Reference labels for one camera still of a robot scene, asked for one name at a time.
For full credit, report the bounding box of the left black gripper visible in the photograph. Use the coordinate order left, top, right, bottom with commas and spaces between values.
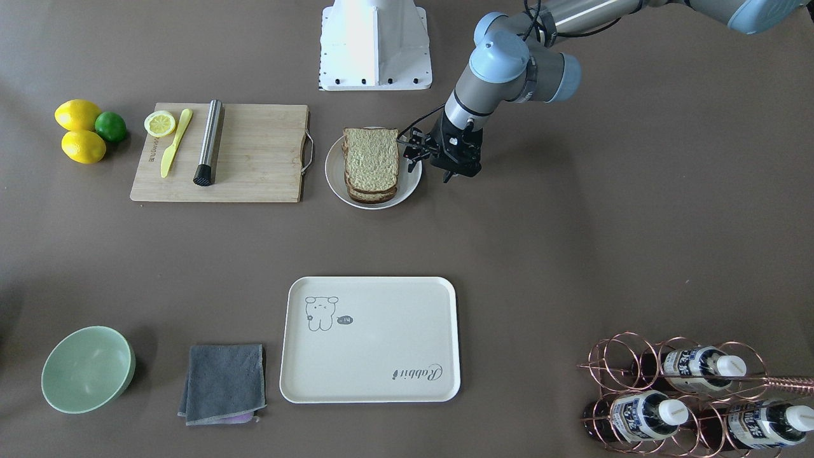
403, 114, 483, 184

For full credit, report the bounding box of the white plate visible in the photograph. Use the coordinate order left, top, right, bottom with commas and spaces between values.
325, 135, 422, 211

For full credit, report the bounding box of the bread slice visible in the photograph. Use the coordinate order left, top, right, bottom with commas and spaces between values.
343, 128, 399, 194
347, 186, 397, 205

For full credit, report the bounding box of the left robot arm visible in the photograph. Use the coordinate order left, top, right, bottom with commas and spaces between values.
399, 1, 664, 181

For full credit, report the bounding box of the cream rabbit tray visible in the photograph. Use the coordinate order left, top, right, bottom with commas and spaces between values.
279, 276, 460, 404

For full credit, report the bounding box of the bread slice on plate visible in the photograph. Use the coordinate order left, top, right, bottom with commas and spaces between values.
347, 186, 397, 205

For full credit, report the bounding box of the wooden cutting board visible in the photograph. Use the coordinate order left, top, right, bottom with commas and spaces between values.
130, 102, 309, 203

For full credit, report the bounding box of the yellow plastic knife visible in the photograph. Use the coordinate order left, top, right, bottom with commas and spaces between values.
160, 108, 194, 179

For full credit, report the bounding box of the lemon slice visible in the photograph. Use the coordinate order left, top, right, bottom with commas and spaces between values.
143, 110, 177, 138

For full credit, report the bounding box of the grey folded cloth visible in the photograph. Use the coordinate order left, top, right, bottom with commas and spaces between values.
177, 343, 267, 426

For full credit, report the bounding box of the lime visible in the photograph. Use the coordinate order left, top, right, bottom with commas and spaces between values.
94, 112, 127, 143

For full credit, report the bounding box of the tea bottle front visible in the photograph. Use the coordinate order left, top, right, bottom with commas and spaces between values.
582, 389, 690, 444

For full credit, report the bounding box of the tea bottle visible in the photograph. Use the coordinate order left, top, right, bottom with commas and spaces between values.
629, 346, 747, 394
698, 400, 813, 452
582, 389, 690, 444

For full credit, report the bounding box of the lower whole lemon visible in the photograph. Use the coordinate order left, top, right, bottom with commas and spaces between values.
61, 130, 107, 164

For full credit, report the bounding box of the whole lemon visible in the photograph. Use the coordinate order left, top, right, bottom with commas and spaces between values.
53, 99, 102, 132
61, 130, 107, 164

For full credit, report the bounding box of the upper whole lemon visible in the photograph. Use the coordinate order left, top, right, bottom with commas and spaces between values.
53, 99, 102, 132

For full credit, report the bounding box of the green bowl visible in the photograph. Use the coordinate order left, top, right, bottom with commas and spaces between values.
41, 326, 136, 414

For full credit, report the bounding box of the tea bottle back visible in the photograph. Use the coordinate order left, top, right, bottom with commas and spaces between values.
698, 400, 813, 452

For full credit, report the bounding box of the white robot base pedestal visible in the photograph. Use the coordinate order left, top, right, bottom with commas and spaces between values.
318, 1, 433, 91

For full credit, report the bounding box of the copper wire bottle rack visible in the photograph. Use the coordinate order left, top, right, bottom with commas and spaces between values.
581, 331, 812, 457

